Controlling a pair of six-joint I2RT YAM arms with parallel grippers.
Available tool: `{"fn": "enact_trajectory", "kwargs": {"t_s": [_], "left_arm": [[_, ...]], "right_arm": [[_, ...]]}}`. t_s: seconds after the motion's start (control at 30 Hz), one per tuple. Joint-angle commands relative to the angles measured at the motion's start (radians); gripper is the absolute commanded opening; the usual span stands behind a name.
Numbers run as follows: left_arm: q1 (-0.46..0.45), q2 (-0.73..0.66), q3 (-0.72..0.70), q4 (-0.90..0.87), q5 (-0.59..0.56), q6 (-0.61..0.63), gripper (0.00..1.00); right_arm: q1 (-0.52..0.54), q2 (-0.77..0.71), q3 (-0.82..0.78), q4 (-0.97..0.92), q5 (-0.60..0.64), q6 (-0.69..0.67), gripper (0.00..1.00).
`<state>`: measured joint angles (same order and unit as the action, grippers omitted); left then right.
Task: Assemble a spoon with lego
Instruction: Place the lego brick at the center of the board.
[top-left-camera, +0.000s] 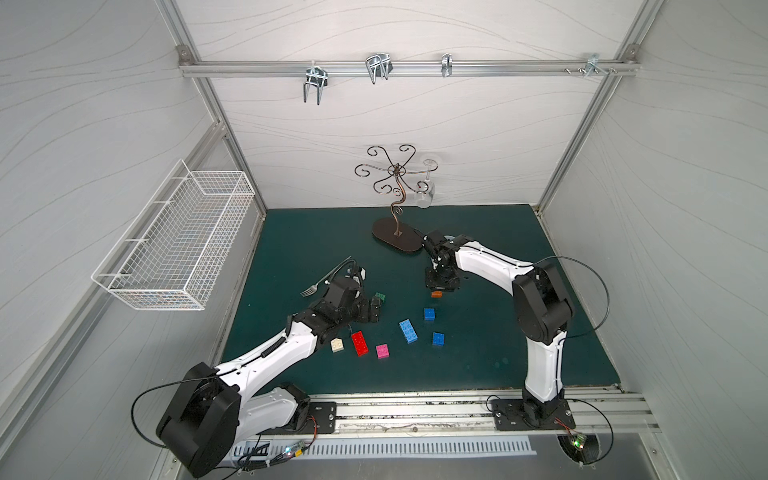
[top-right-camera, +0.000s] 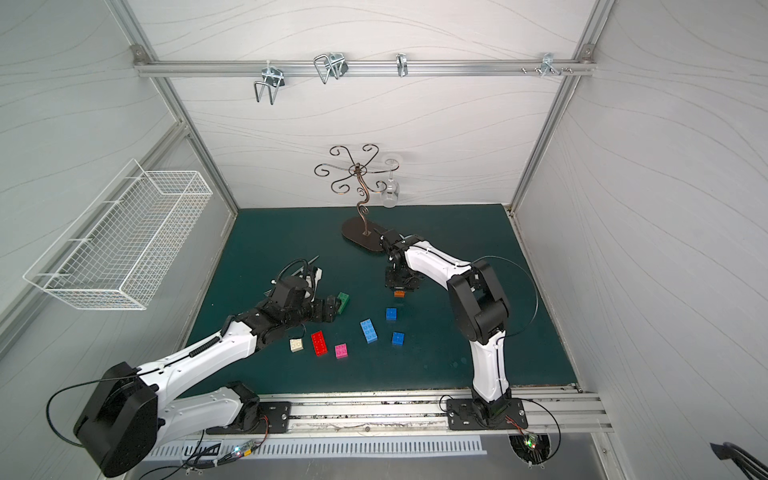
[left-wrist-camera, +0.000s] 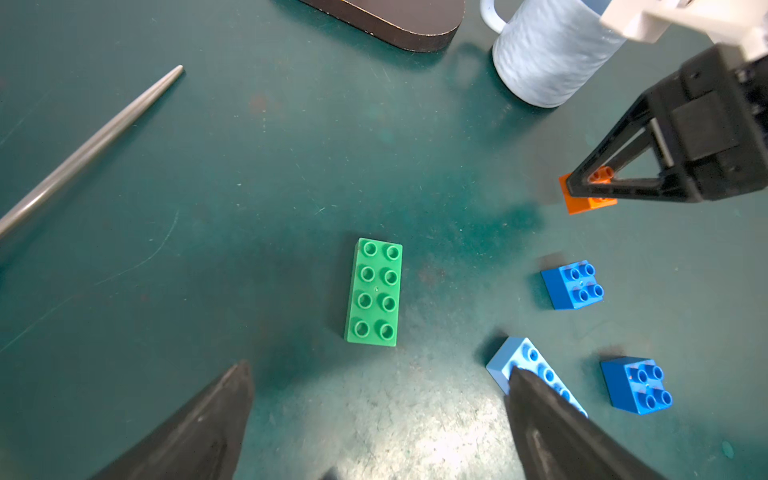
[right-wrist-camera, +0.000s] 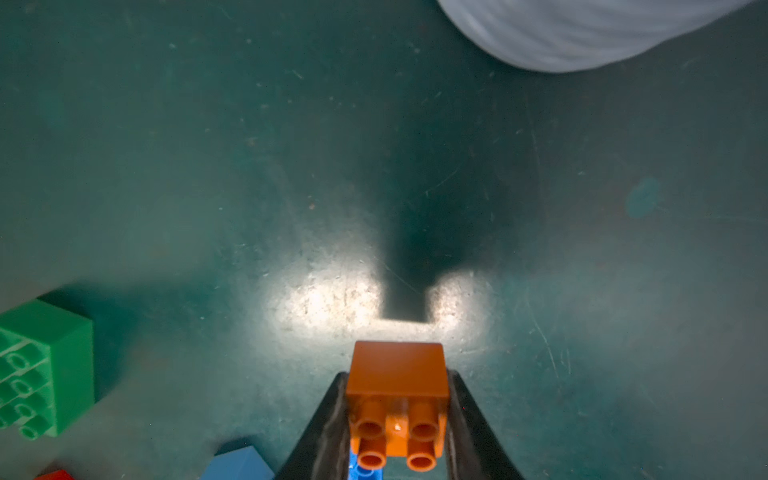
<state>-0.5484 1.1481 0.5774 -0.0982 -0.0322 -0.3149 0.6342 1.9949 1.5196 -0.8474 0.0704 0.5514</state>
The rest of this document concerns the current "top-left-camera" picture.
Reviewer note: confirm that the bronze scroll cup stand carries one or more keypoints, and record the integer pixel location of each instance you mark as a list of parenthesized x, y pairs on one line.
[(398, 181)]

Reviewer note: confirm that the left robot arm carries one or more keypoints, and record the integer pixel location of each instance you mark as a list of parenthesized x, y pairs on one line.
[(214, 408)]

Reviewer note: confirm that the white wire basket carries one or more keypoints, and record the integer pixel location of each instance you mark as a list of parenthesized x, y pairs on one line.
[(172, 253)]

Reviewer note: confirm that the pink square lego brick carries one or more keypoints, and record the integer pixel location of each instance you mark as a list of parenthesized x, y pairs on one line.
[(382, 351)]

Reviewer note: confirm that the metal double hook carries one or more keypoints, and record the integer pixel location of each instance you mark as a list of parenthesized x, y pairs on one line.
[(316, 78), (378, 66)]

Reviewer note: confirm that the red lego brick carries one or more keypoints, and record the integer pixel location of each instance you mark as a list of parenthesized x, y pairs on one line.
[(359, 344)]

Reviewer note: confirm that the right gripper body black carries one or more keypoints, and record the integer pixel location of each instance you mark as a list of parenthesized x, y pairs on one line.
[(442, 278)]

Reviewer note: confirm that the metal bracket hook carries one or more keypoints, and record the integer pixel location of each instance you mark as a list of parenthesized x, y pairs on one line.
[(592, 67)]

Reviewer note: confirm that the aluminium front rail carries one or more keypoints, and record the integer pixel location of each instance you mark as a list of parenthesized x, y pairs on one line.
[(598, 410)]

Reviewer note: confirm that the white vented cable duct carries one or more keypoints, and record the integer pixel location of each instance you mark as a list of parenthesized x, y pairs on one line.
[(419, 448)]

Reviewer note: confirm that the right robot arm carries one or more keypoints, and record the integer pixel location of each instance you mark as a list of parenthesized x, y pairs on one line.
[(542, 306)]

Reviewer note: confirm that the clear wine glass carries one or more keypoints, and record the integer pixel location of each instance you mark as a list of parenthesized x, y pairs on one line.
[(426, 188)]

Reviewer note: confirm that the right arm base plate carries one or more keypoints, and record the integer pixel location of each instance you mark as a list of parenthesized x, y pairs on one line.
[(518, 414)]

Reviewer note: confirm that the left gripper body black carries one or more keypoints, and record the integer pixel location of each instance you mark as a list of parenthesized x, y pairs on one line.
[(365, 308)]

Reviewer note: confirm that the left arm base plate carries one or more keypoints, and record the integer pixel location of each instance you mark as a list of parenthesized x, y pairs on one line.
[(315, 416)]

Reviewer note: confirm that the metal single hook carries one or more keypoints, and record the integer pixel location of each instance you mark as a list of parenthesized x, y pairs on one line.
[(446, 65)]

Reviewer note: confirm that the light blue long lego brick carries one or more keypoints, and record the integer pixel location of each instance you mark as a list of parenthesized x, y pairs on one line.
[(408, 331)]

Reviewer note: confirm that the silver fork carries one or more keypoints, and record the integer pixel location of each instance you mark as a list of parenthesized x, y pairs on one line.
[(313, 289)]

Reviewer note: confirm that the aluminium cross rail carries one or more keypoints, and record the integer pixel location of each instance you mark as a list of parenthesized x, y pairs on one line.
[(401, 68)]

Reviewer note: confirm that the cream square lego brick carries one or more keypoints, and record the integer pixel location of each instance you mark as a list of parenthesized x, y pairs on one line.
[(337, 345)]

